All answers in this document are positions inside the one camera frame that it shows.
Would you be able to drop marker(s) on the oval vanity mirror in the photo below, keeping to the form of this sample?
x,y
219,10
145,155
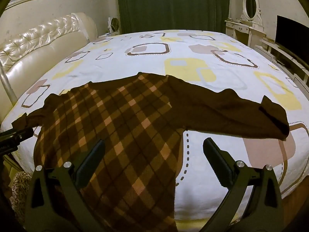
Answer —
x,y
251,3

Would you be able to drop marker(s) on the cream tufted headboard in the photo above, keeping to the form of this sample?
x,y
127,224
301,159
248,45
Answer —
x,y
36,53

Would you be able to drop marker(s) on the metal bed pole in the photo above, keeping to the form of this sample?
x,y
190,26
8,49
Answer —
x,y
8,84

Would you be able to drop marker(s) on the dark green curtain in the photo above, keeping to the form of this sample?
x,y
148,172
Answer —
x,y
173,4

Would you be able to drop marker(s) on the leopard print cloth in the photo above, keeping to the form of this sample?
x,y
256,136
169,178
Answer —
x,y
20,193

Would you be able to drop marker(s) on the brown plaid sweater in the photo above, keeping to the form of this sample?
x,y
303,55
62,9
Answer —
x,y
135,125

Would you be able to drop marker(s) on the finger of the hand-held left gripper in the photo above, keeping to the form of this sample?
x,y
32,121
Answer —
x,y
17,135

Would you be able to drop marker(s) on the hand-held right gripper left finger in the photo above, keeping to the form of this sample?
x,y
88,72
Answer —
x,y
93,160

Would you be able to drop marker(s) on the small white desk fan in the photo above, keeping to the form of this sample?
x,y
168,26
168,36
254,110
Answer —
x,y
114,24

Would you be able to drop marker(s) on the patterned white bed sheet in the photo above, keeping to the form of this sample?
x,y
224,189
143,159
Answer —
x,y
144,60

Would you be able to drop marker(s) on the white television stand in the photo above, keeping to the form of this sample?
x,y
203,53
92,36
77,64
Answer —
x,y
287,59

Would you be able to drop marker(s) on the black television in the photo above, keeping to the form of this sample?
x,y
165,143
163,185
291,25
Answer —
x,y
292,36

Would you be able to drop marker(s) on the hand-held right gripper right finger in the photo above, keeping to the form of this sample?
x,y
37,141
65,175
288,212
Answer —
x,y
216,160

